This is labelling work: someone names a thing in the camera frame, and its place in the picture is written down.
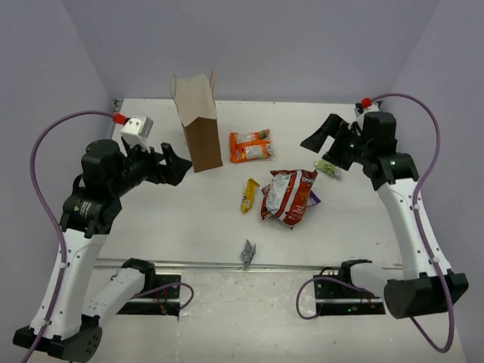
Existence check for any grey foil wrapper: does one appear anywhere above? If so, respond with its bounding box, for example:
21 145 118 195
240 240 256 271

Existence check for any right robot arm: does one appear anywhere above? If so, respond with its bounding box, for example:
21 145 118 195
300 111 469 319

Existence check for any green snack packet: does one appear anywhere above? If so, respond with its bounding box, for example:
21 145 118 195
314 160 342 181

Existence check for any orange snack packet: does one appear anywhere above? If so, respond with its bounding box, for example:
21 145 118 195
229 129 275 163

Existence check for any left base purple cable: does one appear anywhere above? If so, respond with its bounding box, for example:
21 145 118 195
134 282 195 313

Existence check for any purple snack packet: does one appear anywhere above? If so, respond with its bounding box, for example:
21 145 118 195
307 191 321 207

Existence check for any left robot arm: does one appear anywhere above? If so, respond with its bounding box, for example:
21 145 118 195
13 139 192 362

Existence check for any aluminium rail front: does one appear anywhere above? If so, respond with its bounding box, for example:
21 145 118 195
94 258 402 272

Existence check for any red Doritos chip bag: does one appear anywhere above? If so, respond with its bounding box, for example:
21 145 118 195
260 169 318 229

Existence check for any brown paper bag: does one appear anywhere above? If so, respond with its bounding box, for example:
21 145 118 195
170 72 223 172

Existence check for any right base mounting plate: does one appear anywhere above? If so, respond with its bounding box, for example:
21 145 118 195
313 280 386 316

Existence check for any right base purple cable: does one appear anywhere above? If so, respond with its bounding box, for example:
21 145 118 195
296 277 375 321

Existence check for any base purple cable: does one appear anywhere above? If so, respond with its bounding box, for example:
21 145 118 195
296 277 375 321
134 282 195 313

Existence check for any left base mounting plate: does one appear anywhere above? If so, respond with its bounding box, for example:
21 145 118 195
118 285 181 317

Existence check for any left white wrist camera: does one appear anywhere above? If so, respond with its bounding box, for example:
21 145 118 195
120 116 154 147

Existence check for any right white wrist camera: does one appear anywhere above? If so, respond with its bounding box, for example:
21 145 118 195
354 98 380 117

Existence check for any base mounting plate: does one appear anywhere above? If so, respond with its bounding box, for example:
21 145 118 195
313 280 386 316
118 285 181 317

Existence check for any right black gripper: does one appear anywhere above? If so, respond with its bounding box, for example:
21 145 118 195
301 113 372 170

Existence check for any yellow candy bar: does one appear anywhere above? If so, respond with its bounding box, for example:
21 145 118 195
240 178 260 213

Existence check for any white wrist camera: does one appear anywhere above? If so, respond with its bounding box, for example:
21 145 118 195
354 98 380 117
120 116 154 147

